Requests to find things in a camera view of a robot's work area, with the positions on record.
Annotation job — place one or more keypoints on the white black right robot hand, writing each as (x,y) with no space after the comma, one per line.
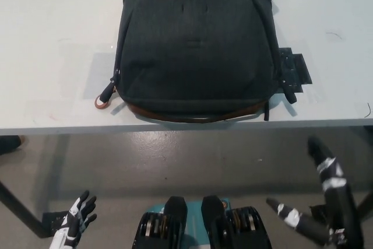
(339,202)

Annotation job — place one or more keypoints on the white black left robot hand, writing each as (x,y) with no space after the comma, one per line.
(73,222)

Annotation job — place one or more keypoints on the dark grey backpack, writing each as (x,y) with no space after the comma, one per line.
(189,56)

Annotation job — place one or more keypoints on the black floor foot plate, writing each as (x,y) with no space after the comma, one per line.
(55,219)
(318,215)

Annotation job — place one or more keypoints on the black table leg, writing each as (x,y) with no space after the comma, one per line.
(20,205)

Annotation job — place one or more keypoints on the dark shoe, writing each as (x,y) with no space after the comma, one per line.
(10,145)

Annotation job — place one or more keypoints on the black tape patch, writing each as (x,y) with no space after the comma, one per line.
(297,71)

